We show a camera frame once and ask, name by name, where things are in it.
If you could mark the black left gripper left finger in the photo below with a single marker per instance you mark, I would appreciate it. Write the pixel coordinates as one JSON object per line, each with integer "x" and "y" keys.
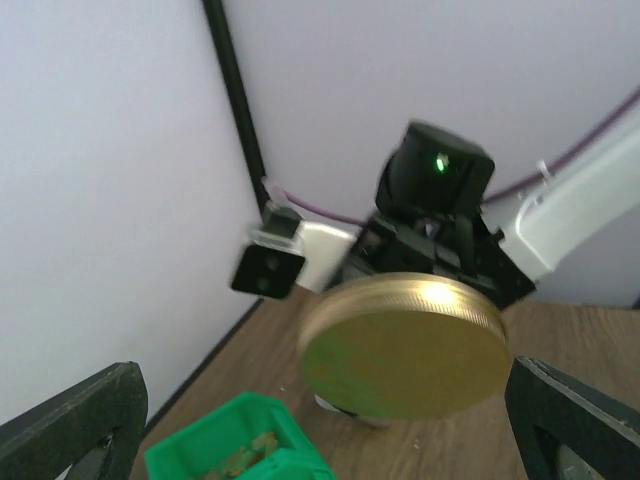
{"x": 91, "y": 430}

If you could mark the cream jar lid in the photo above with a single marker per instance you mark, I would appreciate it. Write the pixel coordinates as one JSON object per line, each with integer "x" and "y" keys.
{"x": 402, "y": 346}

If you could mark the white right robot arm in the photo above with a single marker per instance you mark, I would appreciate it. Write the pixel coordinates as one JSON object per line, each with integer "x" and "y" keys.
{"x": 432, "y": 213}

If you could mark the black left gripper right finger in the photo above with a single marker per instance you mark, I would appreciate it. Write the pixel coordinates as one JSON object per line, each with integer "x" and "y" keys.
{"x": 565, "y": 429}

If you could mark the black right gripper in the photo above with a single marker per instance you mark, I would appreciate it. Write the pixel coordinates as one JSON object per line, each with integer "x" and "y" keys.
{"x": 386, "y": 245}

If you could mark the green bin with star candies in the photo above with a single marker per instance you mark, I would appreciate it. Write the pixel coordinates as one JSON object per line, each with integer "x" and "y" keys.
{"x": 250, "y": 437}

